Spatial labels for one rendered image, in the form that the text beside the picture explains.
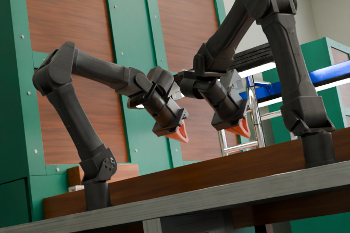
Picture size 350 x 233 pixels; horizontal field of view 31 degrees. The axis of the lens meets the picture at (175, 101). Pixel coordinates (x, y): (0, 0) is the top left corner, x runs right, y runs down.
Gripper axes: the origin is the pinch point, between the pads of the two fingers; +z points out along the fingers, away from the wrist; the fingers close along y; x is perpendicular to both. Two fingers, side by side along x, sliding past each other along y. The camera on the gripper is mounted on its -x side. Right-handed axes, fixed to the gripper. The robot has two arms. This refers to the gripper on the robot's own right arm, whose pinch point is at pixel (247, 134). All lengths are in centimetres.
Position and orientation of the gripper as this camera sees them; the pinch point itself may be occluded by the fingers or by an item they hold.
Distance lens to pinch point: 171.0
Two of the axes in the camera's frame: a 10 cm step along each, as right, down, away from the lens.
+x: -2.9, 7.0, -6.5
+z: 5.7, 6.7, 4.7
